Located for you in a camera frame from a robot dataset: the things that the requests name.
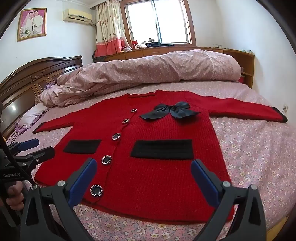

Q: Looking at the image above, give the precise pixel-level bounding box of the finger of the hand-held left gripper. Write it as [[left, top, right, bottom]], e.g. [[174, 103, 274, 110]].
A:
[[14, 146, 55, 173], [8, 138, 40, 156]]

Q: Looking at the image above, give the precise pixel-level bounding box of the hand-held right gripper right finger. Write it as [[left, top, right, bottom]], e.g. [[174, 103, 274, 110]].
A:
[[191, 159, 267, 241]]

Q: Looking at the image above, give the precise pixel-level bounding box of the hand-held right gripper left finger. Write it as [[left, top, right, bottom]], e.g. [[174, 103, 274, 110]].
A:
[[20, 158, 97, 241]]

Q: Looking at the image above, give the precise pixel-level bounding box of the red knit cardigan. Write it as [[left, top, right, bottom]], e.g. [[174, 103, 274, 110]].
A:
[[32, 90, 288, 224]]

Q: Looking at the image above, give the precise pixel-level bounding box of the pile of clothes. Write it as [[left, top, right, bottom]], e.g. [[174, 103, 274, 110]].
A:
[[135, 38, 174, 49]]

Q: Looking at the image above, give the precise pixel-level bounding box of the person's left hand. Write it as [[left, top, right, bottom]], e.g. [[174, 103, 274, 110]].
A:
[[6, 182, 23, 210]]

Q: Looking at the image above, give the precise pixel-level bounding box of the white pillow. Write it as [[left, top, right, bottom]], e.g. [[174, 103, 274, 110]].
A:
[[15, 102, 47, 130]]

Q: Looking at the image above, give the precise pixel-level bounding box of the dark wooden headboard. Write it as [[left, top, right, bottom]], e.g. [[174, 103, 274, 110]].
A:
[[0, 55, 83, 139]]

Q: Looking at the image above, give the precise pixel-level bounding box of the pink floral duvet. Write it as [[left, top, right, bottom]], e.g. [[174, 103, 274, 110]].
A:
[[35, 49, 242, 107]]

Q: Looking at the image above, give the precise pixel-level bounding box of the wooden windowsill cabinet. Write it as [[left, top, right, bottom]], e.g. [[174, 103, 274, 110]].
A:
[[92, 45, 256, 88]]

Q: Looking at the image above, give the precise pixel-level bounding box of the cream and red curtain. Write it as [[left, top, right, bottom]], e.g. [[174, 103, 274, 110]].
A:
[[95, 0, 126, 58]]

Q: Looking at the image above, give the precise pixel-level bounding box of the wooden framed window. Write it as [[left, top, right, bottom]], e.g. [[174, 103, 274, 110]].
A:
[[124, 0, 197, 47]]

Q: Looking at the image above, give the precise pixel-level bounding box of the black cable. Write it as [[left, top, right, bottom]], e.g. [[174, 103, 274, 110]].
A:
[[0, 131, 37, 189]]

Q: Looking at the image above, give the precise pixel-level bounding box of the framed wall photo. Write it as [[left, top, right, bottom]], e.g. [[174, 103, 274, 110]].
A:
[[17, 8, 47, 42]]

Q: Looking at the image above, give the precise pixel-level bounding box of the wall air conditioner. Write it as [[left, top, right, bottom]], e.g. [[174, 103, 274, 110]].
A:
[[62, 9, 93, 24]]

